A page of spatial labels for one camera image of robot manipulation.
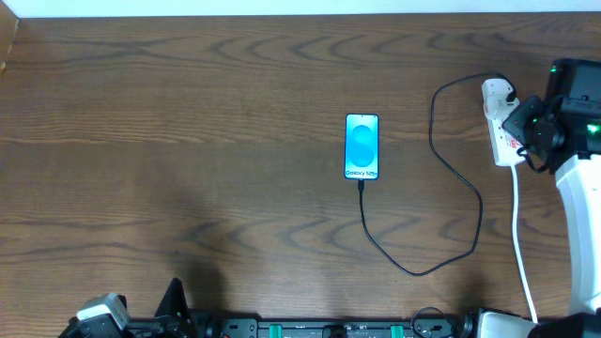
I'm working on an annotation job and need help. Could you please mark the black USB charging cable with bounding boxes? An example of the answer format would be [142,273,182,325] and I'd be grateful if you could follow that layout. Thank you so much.
[356,70,518,278]

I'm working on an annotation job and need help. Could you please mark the blue smartphone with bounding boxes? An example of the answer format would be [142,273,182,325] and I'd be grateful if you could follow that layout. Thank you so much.
[344,114,379,180]

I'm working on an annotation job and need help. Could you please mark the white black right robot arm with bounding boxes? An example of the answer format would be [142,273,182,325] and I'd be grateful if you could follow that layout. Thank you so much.
[458,58,600,337]

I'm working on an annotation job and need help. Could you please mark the white USB charger adapter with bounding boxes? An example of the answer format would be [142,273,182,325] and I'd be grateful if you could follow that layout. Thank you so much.
[482,78,519,120]

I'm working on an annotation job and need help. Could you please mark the white power strip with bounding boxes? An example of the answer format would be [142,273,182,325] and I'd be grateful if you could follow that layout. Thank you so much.
[486,116,524,167]

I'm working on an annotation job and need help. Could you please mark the white power strip cord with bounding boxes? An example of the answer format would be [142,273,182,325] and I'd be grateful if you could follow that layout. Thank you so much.
[509,163,539,325]

